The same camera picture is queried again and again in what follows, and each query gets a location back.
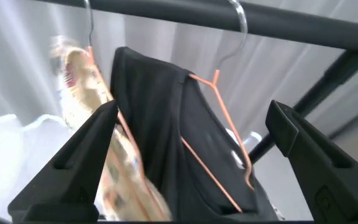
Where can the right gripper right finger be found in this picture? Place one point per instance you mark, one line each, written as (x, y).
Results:
(325, 177)

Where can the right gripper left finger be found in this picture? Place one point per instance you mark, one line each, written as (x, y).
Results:
(70, 174)

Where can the pink clothes hanger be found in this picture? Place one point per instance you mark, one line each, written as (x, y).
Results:
(225, 115)
(129, 133)

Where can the cream printed garment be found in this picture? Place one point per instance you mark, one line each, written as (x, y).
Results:
(82, 87)

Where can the dark grey garment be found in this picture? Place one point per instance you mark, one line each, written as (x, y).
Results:
(154, 118)

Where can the black clothes rack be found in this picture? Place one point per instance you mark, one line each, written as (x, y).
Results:
(291, 26)

